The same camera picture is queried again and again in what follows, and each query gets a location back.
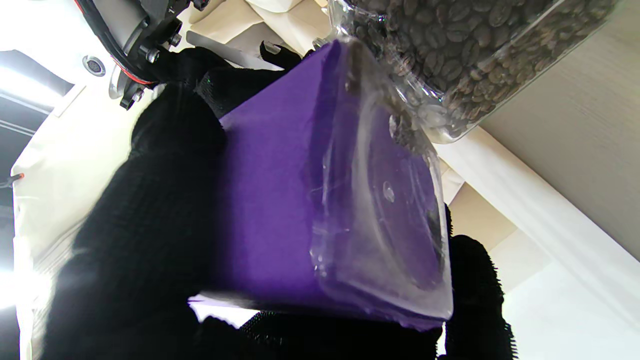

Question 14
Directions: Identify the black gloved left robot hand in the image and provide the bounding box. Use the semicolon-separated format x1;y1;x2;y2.
42;85;516;360

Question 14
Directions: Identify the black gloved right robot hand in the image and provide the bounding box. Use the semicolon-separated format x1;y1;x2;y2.
160;41;304;119

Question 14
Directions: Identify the purple square coffee jar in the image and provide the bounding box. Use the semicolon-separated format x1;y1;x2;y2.
189;37;455;332

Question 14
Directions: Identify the glass jar of coffee beans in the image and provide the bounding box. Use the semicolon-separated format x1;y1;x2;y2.
327;0;623;146

